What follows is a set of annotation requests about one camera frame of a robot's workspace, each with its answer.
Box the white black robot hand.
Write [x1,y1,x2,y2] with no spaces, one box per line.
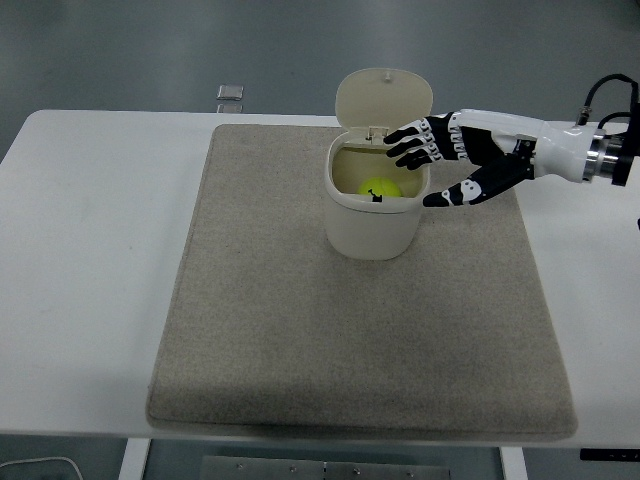
[383,108,594,209]

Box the yellow-green tennis ball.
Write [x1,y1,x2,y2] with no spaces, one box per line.
[357,178,403,199]

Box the cream plastic box with lid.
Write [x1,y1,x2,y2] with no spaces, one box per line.
[323,68,435,262]

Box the beige fabric mat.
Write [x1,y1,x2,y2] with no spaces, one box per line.
[144,123,580,444]

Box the black table control panel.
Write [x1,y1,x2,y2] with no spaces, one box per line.
[579,448,640,462]

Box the white table leg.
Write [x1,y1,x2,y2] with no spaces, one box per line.
[118,438,151,480]
[499,446,526,480]

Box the white cable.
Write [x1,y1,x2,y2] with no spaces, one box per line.
[0,455,84,480]

